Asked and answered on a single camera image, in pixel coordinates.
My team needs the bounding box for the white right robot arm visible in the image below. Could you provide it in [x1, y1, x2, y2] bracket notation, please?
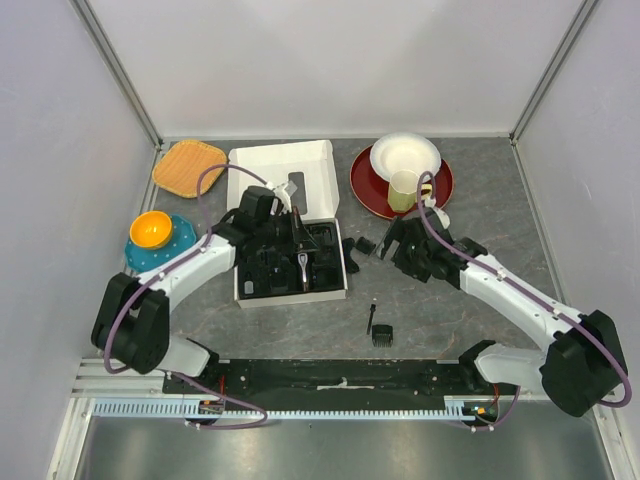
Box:
[377, 211, 632, 417]

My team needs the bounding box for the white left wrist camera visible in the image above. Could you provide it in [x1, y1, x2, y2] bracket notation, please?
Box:
[266, 180, 298, 210]

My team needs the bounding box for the teal dotted plate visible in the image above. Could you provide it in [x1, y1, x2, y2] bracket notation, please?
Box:
[124, 214, 197, 273]

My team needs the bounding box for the black cleaning brush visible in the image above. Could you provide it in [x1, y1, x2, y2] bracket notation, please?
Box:
[366, 303, 377, 335]

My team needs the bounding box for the light green mug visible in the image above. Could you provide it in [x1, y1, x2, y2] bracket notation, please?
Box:
[387, 170, 436, 213]

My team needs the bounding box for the orange small bowl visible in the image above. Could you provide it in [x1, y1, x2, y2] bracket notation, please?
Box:
[129, 210, 173, 250]

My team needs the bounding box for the white cardboard box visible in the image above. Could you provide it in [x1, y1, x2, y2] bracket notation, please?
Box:
[229, 140, 348, 308]

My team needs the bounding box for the red round plate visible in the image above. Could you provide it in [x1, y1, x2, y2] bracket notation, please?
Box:
[350, 146, 455, 220]

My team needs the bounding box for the silver black hair clipper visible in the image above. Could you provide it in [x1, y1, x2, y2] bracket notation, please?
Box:
[297, 252, 311, 292]

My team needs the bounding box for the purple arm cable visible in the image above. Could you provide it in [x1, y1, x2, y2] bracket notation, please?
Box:
[102, 163, 271, 432]
[417, 172, 631, 434]

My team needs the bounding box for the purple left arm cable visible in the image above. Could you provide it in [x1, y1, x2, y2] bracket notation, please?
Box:
[102, 163, 271, 432]

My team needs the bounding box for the woven orange tray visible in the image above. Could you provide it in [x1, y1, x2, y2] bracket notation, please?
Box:
[152, 139, 228, 199]

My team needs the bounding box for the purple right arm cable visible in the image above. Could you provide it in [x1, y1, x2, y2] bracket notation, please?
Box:
[417, 172, 631, 434]

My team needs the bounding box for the light blue cable duct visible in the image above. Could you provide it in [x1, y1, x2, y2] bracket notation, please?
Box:
[92, 398, 499, 421]

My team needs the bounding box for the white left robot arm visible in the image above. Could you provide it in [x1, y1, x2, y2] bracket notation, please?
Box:
[91, 181, 308, 393]

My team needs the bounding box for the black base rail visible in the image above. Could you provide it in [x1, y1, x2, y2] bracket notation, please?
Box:
[195, 359, 516, 409]

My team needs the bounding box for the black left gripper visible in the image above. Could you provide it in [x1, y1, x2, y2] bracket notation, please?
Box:
[256, 207, 320, 255]

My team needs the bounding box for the black plastic insert tray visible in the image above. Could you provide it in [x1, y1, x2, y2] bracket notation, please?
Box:
[235, 221, 345, 302]

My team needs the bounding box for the white ceramic bowl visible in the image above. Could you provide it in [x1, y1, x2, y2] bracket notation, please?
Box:
[370, 132, 442, 182]

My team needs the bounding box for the black clipper guard comb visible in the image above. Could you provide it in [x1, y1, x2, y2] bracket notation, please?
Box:
[355, 237, 376, 256]

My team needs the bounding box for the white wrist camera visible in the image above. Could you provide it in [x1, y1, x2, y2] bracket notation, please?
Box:
[423, 199, 450, 229]
[266, 180, 298, 210]

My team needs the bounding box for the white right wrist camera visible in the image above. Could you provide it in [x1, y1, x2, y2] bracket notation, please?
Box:
[423, 199, 450, 229]

